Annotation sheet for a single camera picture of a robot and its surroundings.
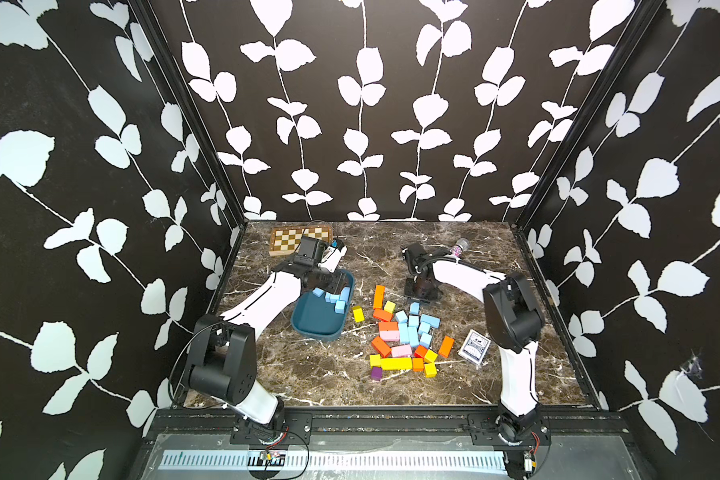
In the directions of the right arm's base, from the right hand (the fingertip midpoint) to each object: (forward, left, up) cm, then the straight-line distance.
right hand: (408, 295), depth 97 cm
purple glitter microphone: (+22, -22, 0) cm, 31 cm away
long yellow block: (-22, +5, -2) cm, 22 cm away
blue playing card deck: (-17, -18, -1) cm, 25 cm away
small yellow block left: (-7, +16, -1) cm, 18 cm away
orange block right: (-16, -11, -2) cm, 20 cm away
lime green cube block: (-4, +6, -1) cm, 7 cm away
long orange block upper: (0, +10, -2) cm, 10 cm away
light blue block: (-3, +23, 0) cm, 23 cm away
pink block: (-18, +3, -1) cm, 18 cm away
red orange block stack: (-7, +7, -2) cm, 11 cm away
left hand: (+1, +21, +11) cm, 24 cm away
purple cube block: (-25, +11, -1) cm, 27 cm away
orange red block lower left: (-17, +9, 0) cm, 20 cm away
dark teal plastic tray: (-8, +30, -1) cm, 31 cm away
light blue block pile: (-11, -1, -1) cm, 12 cm away
